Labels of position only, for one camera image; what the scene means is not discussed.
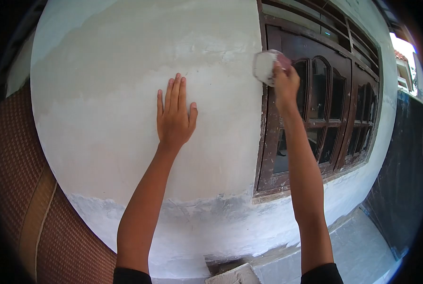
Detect dark fence panel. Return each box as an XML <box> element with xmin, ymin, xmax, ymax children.
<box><xmin>362</xmin><ymin>90</ymin><xmax>423</xmax><ymax>261</ymax></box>

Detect person's right fingers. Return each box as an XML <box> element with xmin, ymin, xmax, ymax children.
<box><xmin>272</xmin><ymin>61</ymin><xmax>291</xmax><ymax>86</ymax></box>

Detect person's left hand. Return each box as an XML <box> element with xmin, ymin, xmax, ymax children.
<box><xmin>157</xmin><ymin>73</ymin><xmax>198</xmax><ymax>150</ymax></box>

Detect brown woven screen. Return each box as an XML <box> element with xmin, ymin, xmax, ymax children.
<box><xmin>0</xmin><ymin>80</ymin><xmax>118</xmax><ymax>284</ymax></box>

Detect brown wooden window frame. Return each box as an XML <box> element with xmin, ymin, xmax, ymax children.
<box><xmin>253</xmin><ymin>0</ymin><xmax>382</xmax><ymax>198</ymax></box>

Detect person's left ring finger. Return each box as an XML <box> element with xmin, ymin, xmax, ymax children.
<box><xmin>163</xmin><ymin>79</ymin><xmax>174</xmax><ymax>109</ymax></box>

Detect white dusty cloth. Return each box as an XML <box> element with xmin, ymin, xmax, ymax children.
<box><xmin>204</xmin><ymin>263</ymin><xmax>262</xmax><ymax>284</ymax></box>

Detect white dusty sanding pad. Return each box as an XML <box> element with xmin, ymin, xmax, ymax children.
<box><xmin>253</xmin><ymin>49</ymin><xmax>292</xmax><ymax>87</ymax></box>

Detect person's body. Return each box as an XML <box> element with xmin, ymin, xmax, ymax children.
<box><xmin>113</xmin><ymin>263</ymin><xmax>344</xmax><ymax>284</ymax></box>

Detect person's left middle finger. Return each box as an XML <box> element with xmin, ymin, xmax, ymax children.
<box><xmin>170</xmin><ymin>73</ymin><xmax>181</xmax><ymax>109</ymax></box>

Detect person's left index finger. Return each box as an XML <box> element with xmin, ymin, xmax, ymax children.
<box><xmin>178</xmin><ymin>77</ymin><xmax>187</xmax><ymax>111</ymax></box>

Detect person's right hand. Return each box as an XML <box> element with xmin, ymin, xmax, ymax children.
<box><xmin>272</xmin><ymin>61</ymin><xmax>301</xmax><ymax>111</ymax></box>

